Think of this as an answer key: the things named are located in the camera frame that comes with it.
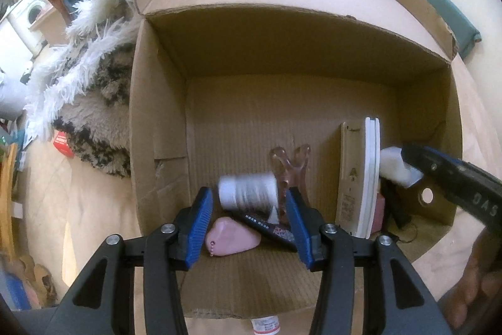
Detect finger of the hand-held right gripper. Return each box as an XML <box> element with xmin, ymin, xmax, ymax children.
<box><xmin>381</xmin><ymin>180</ymin><xmax>413</xmax><ymax>230</ymax></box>
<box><xmin>401</xmin><ymin>144</ymin><xmax>471</xmax><ymax>183</ymax></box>

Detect brown slippers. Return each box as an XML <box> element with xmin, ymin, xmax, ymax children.
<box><xmin>19</xmin><ymin>254</ymin><xmax>58</xmax><ymax>305</ymax></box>

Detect white washing machine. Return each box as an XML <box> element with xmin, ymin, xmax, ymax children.
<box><xmin>8</xmin><ymin>0</ymin><xmax>48</xmax><ymax>54</ymax></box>

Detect beige small cabinet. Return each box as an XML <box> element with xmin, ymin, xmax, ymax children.
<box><xmin>29</xmin><ymin>3</ymin><xmax>68</xmax><ymax>46</ymax></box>

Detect small white case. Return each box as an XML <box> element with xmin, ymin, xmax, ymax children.
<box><xmin>379</xmin><ymin>147</ymin><xmax>423</xmax><ymax>187</ymax></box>

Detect red snack packet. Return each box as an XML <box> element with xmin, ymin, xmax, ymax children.
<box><xmin>53</xmin><ymin>130</ymin><xmax>76</xmax><ymax>160</ymax></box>

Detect beige flat panel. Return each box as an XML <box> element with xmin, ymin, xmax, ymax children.
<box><xmin>335</xmin><ymin>122</ymin><xmax>371</xmax><ymax>237</ymax></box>

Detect black patterned bar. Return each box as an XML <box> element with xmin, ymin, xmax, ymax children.
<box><xmin>231</xmin><ymin>210</ymin><xmax>299</xmax><ymax>253</ymax></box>

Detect white cylindrical roll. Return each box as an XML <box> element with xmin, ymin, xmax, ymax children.
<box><xmin>217</xmin><ymin>173</ymin><xmax>280</xmax><ymax>211</ymax></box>

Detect person's right hand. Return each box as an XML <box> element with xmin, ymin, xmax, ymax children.
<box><xmin>447</xmin><ymin>229</ymin><xmax>502</xmax><ymax>332</ymax></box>

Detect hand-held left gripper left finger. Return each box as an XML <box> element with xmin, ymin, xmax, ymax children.
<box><xmin>47</xmin><ymin>186</ymin><xmax>214</xmax><ymax>335</ymax></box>

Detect thin black cord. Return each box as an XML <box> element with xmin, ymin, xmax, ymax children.
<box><xmin>386</xmin><ymin>228</ymin><xmax>417</xmax><ymax>245</ymax></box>

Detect brown cardboard box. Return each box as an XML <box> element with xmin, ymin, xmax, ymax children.
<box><xmin>129</xmin><ymin>0</ymin><xmax>463</xmax><ymax>320</ymax></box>

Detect grey plastic bag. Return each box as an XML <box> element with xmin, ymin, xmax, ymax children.
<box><xmin>0</xmin><ymin>72</ymin><xmax>29</xmax><ymax>116</ymax></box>

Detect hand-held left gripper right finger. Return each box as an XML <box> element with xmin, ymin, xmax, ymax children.
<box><xmin>286</xmin><ymin>189</ymin><xmax>451</xmax><ymax>335</ymax></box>

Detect teal mat with orange stripe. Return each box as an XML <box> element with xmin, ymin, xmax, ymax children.
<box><xmin>374</xmin><ymin>0</ymin><xmax>482</xmax><ymax>62</ymax></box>

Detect white tube with red label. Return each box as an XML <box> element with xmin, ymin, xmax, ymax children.
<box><xmin>251</xmin><ymin>315</ymin><xmax>281</xmax><ymax>335</ymax></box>

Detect white patterned fur blanket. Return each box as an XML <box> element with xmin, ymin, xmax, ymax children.
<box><xmin>24</xmin><ymin>0</ymin><xmax>154</xmax><ymax>179</ymax></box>

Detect small pink box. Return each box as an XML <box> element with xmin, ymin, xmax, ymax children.
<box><xmin>371</xmin><ymin>193</ymin><xmax>386</xmax><ymax>234</ymax></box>

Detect white curved flat case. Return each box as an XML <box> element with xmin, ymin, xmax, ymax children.
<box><xmin>355</xmin><ymin>117</ymin><xmax>382</xmax><ymax>239</ymax></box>

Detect pink heart-shaped case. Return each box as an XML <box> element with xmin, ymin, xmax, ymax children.
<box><xmin>205</xmin><ymin>217</ymin><xmax>262</xmax><ymax>256</ymax></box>

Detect wooden chair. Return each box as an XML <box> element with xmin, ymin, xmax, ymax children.
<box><xmin>0</xmin><ymin>143</ymin><xmax>21</xmax><ymax>258</ymax></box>

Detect pink translucent massage comb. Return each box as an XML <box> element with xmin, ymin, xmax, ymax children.
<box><xmin>270</xmin><ymin>144</ymin><xmax>312</xmax><ymax>195</ymax></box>

